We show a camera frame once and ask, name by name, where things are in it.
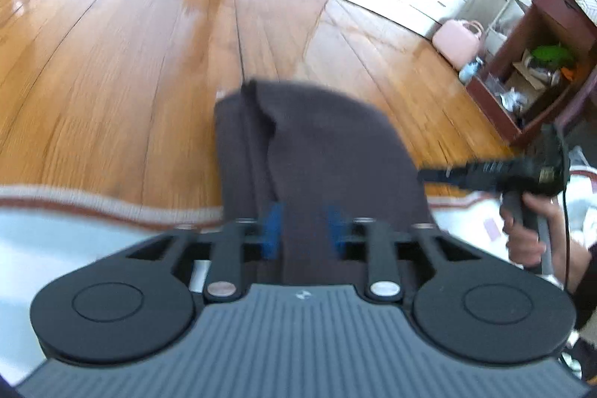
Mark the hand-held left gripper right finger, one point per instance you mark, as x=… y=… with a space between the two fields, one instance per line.
x=336 y=230

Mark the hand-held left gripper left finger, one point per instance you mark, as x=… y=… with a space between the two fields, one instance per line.
x=274 y=230

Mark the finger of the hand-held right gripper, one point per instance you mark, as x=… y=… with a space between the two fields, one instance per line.
x=489 y=184
x=480 y=168

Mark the dark purple knit sweater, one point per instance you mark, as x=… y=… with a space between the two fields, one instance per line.
x=317 y=155

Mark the person's right forearm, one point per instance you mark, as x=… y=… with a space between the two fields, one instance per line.
x=583 y=281

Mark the person's right hand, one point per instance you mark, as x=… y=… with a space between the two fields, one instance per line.
x=527 y=244

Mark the small clear bottle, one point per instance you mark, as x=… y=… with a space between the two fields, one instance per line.
x=468 y=74

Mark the green plastic object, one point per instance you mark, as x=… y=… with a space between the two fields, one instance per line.
x=552 y=53

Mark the pink bag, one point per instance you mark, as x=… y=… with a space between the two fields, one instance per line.
x=454 y=46

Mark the dark wooden shelf unit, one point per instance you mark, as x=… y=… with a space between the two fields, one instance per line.
x=559 y=6

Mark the checked rug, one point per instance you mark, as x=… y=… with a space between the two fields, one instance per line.
x=56 y=239

